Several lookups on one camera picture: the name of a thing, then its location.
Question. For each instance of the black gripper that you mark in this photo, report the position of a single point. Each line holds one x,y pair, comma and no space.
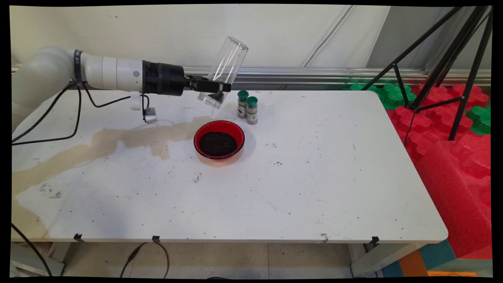
165,78

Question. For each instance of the clear plastic jar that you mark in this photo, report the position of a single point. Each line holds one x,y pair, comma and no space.
230,59

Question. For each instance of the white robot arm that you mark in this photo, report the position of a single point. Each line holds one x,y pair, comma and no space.
110,72

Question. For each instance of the green-capped spice bottle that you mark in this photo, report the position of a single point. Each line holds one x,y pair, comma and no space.
242,106
252,112

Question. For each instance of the red bowl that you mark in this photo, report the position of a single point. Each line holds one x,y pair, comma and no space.
203,130

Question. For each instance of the black table edge clip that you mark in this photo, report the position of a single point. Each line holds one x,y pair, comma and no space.
375,239
156,238
78,237

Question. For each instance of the green foam puzzle piece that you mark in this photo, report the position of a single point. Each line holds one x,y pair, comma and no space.
480,120
393,96

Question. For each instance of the red foam puzzle tiles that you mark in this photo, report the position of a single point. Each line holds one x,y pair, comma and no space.
432,118

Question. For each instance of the black tripod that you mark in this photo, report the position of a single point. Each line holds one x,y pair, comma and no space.
448,59

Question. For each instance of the grey table leg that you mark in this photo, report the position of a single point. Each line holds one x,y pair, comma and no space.
377,259
23,261

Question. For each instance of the large red foam block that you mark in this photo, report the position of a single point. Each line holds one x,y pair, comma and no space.
459,188

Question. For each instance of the teal and orange foam mat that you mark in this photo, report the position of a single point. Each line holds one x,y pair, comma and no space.
432,259

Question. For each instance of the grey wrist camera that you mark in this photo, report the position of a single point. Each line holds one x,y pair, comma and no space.
150,116

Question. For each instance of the aluminium rail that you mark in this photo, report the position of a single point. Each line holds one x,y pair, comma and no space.
294,72

